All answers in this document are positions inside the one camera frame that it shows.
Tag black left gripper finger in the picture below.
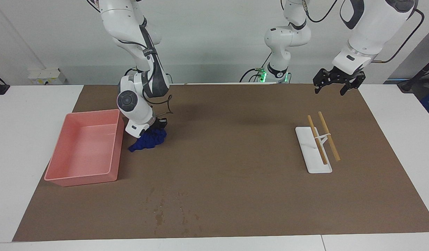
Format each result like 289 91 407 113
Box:
340 71 366 96
313 69 332 94

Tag blue cloth towel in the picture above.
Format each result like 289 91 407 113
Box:
128 127 167 153

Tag white towel rack wooden rods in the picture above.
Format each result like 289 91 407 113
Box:
295 111 341 174

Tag brown table mat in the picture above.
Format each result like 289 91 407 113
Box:
12 84 429 242

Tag pink plastic bin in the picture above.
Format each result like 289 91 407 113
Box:
44 109 125 187

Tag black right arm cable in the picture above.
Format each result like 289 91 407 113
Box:
143 93 174 117

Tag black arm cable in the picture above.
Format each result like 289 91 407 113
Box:
143 93 174 117
370 9 424 64

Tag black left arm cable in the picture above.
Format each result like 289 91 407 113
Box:
370 9 424 64

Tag white wall socket box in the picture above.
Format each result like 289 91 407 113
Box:
28 68 66 85

